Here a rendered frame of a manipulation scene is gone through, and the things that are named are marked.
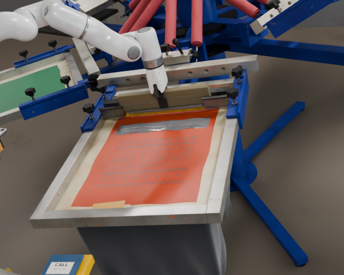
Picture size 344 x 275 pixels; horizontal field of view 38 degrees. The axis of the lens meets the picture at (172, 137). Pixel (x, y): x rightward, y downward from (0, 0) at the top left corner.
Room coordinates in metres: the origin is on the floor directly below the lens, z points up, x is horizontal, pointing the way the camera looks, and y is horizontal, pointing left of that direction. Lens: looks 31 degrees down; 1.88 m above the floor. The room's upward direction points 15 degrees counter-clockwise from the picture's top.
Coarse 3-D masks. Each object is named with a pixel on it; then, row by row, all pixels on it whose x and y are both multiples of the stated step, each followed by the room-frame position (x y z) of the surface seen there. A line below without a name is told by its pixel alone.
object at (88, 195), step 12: (120, 120) 1.76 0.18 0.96; (132, 120) 1.73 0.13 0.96; (144, 120) 1.71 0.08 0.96; (156, 120) 1.68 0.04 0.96; (156, 132) 1.59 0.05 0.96; (108, 144) 1.60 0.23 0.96; (108, 156) 1.52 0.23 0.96; (96, 168) 1.46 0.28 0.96; (96, 180) 1.39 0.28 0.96; (84, 192) 1.34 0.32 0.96; (96, 192) 1.32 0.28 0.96; (108, 192) 1.31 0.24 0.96; (120, 192) 1.29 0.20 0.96; (132, 192) 1.27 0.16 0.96; (72, 204) 1.29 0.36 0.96; (84, 204) 1.28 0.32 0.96
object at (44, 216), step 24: (72, 168) 1.46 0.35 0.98; (216, 168) 1.23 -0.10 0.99; (48, 192) 1.34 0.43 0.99; (216, 192) 1.12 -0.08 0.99; (48, 216) 1.22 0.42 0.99; (72, 216) 1.19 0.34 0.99; (96, 216) 1.16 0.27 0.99; (120, 216) 1.13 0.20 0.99; (144, 216) 1.10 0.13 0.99; (168, 216) 1.08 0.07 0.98; (192, 216) 1.06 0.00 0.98; (216, 216) 1.03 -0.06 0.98
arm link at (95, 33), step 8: (88, 16) 1.65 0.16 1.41; (88, 24) 1.63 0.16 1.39; (96, 24) 1.64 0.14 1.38; (88, 32) 1.62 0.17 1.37; (96, 32) 1.62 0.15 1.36; (104, 32) 1.61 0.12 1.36; (112, 32) 1.61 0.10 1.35; (88, 40) 1.63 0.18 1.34; (96, 40) 1.61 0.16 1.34; (104, 40) 1.60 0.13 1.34; (112, 40) 1.60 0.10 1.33; (120, 40) 1.60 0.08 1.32; (128, 40) 1.61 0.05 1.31; (136, 40) 1.65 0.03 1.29; (104, 48) 1.60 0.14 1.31; (112, 48) 1.59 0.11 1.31; (120, 48) 1.59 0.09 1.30; (128, 48) 1.60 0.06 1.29; (136, 48) 1.61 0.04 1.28; (120, 56) 1.60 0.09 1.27; (128, 56) 1.60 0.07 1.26; (136, 56) 1.61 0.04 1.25
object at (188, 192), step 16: (176, 112) 1.70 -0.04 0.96; (192, 112) 1.66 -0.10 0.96; (208, 112) 1.63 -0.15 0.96; (192, 128) 1.55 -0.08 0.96; (208, 128) 1.52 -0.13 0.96; (208, 144) 1.42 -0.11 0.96; (192, 160) 1.35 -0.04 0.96; (192, 176) 1.27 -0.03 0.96; (144, 192) 1.25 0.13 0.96; (160, 192) 1.23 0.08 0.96; (176, 192) 1.21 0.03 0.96; (192, 192) 1.19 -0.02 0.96
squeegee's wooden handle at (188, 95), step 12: (204, 84) 1.66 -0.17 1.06; (120, 96) 1.75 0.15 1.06; (132, 96) 1.73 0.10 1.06; (144, 96) 1.71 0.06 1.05; (168, 96) 1.68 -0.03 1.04; (180, 96) 1.67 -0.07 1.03; (192, 96) 1.65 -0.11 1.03; (204, 96) 1.64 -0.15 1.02; (132, 108) 1.73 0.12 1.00; (144, 108) 1.72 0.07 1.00
